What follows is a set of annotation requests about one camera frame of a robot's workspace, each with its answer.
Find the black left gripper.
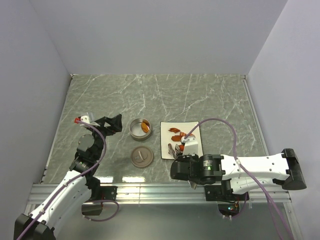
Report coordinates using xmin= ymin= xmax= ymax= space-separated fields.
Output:
xmin=88 ymin=113 xmax=122 ymax=159

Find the orange sweet potato slice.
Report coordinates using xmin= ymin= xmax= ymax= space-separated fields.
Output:
xmin=140 ymin=121 xmax=150 ymax=133

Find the brown glazed meat slice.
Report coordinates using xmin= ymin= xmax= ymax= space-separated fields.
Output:
xmin=171 ymin=135 xmax=185 ymax=142

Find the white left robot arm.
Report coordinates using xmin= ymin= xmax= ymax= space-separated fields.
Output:
xmin=13 ymin=114 xmax=123 ymax=240

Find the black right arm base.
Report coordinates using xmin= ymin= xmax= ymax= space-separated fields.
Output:
xmin=204 ymin=180 xmax=250 ymax=203

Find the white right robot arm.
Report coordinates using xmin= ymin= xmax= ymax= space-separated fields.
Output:
xmin=170 ymin=148 xmax=307 ymax=200

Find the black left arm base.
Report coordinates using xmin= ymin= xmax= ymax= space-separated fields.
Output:
xmin=81 ymin=186 xmax=120 ymax=222

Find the beige round container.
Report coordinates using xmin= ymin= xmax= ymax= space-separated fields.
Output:
xmin=129 ymin=118 xmax=152 ymax=141

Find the white rectangular plate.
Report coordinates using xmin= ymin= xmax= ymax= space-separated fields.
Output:
xmin=160 ymin=121 xmax=199 ymax=160

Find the beige round lid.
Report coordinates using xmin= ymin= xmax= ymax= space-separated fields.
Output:
xmin=130 ymin=146 xmax=154 ymax=169

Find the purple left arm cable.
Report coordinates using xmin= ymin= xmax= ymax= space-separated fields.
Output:
xmin=18 ymin=122 xmax=120 ymax=240

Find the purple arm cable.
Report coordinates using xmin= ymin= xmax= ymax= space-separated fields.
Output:
xmin=18 ymin=122 xmax=120 ymax=240
xmin=184 ymin=117 xmax=295 ymax=240

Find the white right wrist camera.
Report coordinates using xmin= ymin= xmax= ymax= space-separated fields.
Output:
xmin=181 ymin=135 xmax=199 ymax=156

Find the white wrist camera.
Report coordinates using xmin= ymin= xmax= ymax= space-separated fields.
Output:
xmin=74 ymin=112 xmax=98 ymax=127
xmin=181 ymin=135 xmax=199 ymax=156

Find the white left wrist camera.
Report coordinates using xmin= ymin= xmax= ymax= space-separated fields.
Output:
xmin=74 ymin=112 xmax=98 ymax=127

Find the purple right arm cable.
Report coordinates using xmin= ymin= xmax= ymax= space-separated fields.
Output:
xmin=184 ymin=117 xmax=295 ymax=240

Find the aluminium table edge rail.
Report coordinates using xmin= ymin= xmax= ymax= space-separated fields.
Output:
xmin=27 ymin=182 xmax=291 ymax=205

